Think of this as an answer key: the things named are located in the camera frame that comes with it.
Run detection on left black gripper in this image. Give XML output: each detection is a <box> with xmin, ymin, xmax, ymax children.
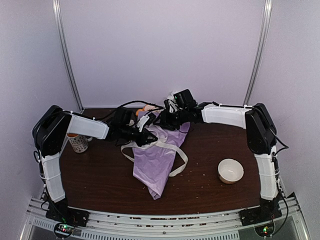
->
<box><xmin>120</xmin><ymin>124</ymin><xmax>158</xmax><ymax>147</ymax></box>

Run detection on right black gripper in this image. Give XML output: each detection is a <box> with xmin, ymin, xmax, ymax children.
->
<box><xmin>154</xmin><ymin>107</ymin><xmax>189</xmax><ymax>130</ymax></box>

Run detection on beige ribbon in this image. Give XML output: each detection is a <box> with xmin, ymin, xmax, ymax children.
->
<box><xmin>120</xmin><ymin>122</ymin><xmax>190</xmax><ymax>180</ymax></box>

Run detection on purple pink wrapping paper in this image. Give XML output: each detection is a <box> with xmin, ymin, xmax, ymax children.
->
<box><xmin>132</xmin><ymin>122</ymin><xmax>191</xmax><ymax>200</ymax></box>

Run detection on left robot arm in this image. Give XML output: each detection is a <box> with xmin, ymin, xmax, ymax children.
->
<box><xmin>32</xmin><ymin>105</ymin><xmax>158</xmax><ymax>203</ymax></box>

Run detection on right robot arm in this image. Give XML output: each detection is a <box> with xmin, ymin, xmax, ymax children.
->
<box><xmin>153</xmin><ymin>89</ymin><xmax>279</xmax><ymax>221</ymax></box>

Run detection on patterned mug yellow inside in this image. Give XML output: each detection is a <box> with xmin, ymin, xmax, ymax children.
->
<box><xmin>66</xmin><ymin>133</ymin><xmax>93</xmax><ymax>153</ymax></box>

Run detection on plain white bowl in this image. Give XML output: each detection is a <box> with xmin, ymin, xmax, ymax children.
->
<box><xmin>217</xmin><ymin>158</ymin><xmax>244</xmax><ymax>185</ymax></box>

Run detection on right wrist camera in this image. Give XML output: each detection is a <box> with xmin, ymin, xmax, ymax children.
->
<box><xmin>164</xmin><ymin>98</ymin><xmax>180</xmax><ymax>113</ymax></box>

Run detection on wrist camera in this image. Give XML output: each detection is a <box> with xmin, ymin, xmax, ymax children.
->
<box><xmin>164</xmin><ymin>98</ymin><xmax>180</xmax><ymax>113</ymax></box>
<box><xmin>136</xmin><ymin>112</ymin><xmax>156</xmax><ymax>132</ymax></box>

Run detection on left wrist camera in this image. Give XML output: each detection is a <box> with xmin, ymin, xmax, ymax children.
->
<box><xmin>136</xmin><ymin>112</ymin><xmax>156</xmax><ymax>132</ymax></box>

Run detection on front aluminium rail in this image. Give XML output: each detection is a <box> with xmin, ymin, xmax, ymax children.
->
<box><xmin>24</xmin><ymin>197</ymin><xmax>306</xmax><ymax>240</ymax></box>

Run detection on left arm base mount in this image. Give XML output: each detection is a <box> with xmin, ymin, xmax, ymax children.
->
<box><xmin>45</xmin><ymin>208</ymin><xmax>90</xmax><ymax>239</ymax></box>

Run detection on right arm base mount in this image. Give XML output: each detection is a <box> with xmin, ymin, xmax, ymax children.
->
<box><xmin>238</xmin><ymin>206</ymin><xmax>282</xmax><ymax>238</ymax></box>

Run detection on right aluminium frame post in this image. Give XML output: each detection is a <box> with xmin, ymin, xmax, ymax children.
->
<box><xmin>243</xmin><ymin>0</ymin><xmax>273</xmax><ymax>105</ymax></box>

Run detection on aluminium frame post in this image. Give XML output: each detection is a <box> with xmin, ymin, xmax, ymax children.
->
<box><xmin>52</xmin><ymin>0</ymin><xmax>84</xmax><ymax>112</ymax></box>
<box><xmin>243</xmin><ymin>0</ymin><xmax>273</xmax><ymax>105</ymax></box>

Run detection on left aluminium frame post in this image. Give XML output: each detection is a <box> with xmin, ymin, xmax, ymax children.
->
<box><xmin>52</xmin><ymin>0</ymin><xmax>84</xmax><ymax>112</ymax></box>

